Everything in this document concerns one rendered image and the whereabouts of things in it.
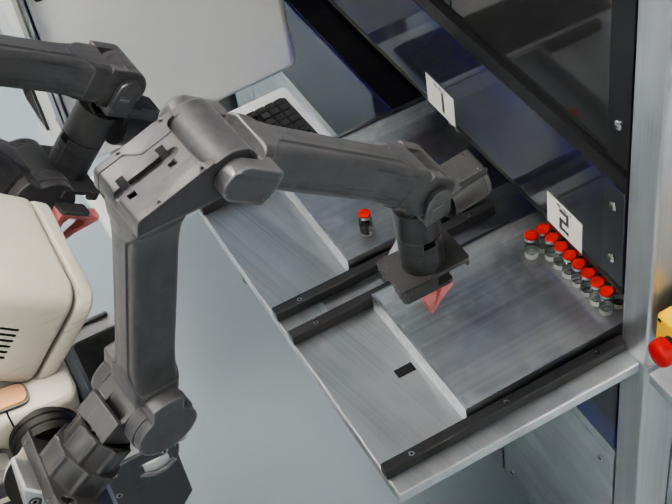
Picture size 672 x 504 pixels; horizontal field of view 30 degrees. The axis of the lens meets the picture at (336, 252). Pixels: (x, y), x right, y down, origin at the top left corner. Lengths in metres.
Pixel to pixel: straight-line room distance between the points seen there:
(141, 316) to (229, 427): 1.71
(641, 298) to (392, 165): 0.51
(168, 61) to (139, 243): 1.24
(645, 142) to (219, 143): 0.61
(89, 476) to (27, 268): 0.24
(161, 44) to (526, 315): 0.87
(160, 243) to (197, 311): 2.02
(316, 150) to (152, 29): 1.11
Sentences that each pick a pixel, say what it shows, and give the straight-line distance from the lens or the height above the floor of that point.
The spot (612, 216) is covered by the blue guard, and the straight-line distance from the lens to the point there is 1.71.
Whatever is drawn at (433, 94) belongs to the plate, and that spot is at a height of 1.02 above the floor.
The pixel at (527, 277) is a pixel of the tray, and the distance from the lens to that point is 1.95.
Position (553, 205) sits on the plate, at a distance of 1.84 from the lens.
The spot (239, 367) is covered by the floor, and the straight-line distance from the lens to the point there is 3.04.
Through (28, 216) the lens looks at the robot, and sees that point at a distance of 1.55.
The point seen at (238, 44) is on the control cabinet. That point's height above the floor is 0.91.
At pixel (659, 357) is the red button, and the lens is 1.70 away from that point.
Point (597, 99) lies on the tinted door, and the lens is 1.63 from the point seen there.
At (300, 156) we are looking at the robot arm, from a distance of 1.22.
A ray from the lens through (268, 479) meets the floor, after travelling 2.84.
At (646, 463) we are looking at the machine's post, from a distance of 2.05.
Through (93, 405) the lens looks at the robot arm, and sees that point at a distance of 1.42.
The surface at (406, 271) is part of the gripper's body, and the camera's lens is 1.58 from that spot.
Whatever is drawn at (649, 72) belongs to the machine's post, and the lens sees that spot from 1.48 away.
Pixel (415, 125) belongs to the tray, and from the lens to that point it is 2.22.
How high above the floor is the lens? 2.34
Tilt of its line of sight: 46 degrees down
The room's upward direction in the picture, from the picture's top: 11 degrees counter-clockwise
